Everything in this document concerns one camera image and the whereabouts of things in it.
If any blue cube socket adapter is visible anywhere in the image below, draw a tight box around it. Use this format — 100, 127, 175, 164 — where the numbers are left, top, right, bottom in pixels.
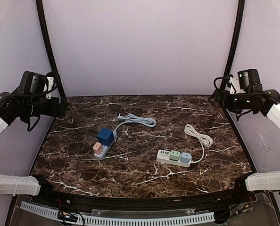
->
97, 128, 115, 147

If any pink plug adapter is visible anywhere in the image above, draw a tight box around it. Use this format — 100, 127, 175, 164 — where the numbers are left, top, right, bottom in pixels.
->
93, 142, 103, 155

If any light blue plug adapter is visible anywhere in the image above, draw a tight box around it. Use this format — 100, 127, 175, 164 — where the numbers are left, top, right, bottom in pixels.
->
180, 152, 192, 164

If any green plug adapter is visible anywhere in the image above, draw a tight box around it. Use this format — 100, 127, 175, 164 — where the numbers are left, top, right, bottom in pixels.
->
169, 150, 181, 161

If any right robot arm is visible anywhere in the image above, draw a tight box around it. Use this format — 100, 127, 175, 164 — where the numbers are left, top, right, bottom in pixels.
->
208, 89, 280, 192

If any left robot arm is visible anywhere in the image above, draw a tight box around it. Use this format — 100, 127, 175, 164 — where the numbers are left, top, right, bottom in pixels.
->
0, 92, 67, 196

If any light blue power strip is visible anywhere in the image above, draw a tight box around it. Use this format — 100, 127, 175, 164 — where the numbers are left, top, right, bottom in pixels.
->
94, 131, 117, 160

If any white power strip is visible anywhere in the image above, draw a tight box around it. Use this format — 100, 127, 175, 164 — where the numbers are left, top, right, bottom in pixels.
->
156, 150, 191, 168

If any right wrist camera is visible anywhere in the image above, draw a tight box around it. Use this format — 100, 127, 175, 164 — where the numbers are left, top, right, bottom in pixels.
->
228, 69, 263, 94

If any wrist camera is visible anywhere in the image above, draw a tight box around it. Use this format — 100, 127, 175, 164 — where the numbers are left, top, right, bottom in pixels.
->
18, 71, 57, 99
228, 69, 263, 94

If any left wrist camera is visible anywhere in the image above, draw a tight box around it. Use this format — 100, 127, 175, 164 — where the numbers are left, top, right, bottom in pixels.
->
18, 71, 57, 99

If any left black frame post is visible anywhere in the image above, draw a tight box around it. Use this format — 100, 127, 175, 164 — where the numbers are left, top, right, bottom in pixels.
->
35, 0, 67, 102

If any black frame post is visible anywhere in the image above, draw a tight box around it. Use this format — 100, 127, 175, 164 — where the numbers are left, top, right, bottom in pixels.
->
223, 0, 245, 78
35, 0, 67, 102

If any light blue power cable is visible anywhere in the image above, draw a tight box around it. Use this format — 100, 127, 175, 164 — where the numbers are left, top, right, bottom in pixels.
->
114, 114, 156, 132

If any black front rail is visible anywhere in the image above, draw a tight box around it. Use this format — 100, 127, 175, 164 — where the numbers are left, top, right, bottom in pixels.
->
32, 189, 251, 212

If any right black frame post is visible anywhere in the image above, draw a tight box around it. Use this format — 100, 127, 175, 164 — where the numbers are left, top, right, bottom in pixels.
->
223, 0, 245, 78

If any grey slotted cable duct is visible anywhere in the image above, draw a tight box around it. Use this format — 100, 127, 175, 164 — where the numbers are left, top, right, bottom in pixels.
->
20, 201, 215, 226

